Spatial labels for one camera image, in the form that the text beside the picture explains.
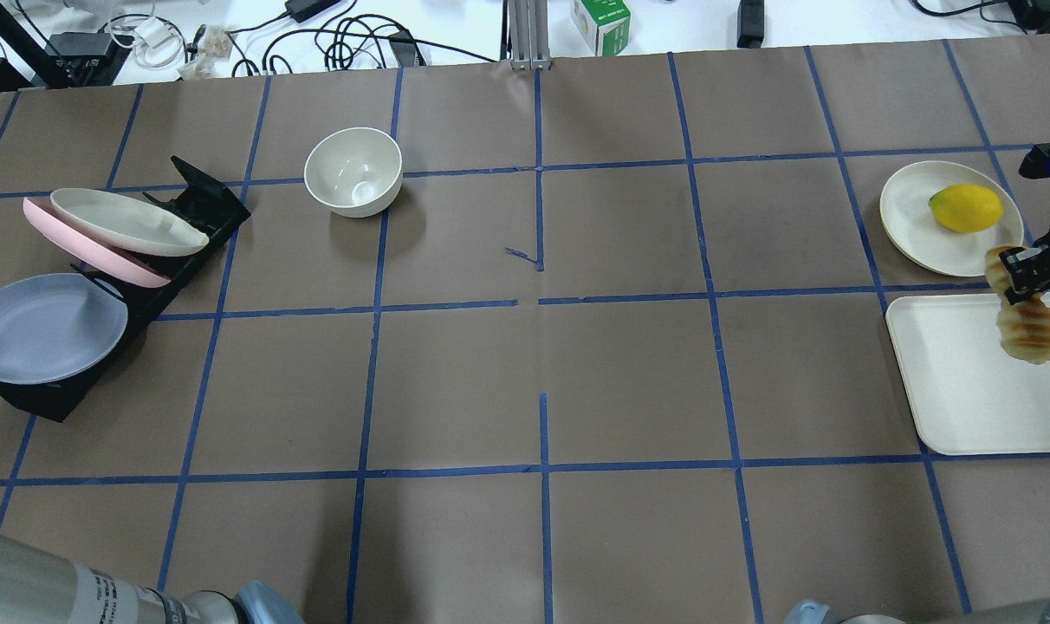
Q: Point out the aluminium frame post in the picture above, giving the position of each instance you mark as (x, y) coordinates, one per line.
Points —
(525, 35)

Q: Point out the yellow lemon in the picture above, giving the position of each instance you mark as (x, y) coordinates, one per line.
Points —
(966, 208)

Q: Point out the green white carton box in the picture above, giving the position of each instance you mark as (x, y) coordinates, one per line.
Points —
(604, 25)

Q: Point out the black plate rack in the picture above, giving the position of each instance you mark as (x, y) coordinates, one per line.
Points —
(206, 203)

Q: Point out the cream round plate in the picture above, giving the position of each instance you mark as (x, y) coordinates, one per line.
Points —
(911, 223)

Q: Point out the pink plate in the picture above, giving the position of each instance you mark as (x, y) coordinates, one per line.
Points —
(103, 257)

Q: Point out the blue plate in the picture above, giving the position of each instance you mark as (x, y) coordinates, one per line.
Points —
(54, 326)

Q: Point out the cream plate in rack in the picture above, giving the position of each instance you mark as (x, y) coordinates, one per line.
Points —
(127, 223)

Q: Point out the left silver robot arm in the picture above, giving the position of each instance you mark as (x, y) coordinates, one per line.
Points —
(38, 587)

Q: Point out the white bowl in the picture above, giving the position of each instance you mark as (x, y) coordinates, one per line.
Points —
(356, 173)

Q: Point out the white rectangular tray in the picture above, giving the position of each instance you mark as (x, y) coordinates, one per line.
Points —
(967, 396)

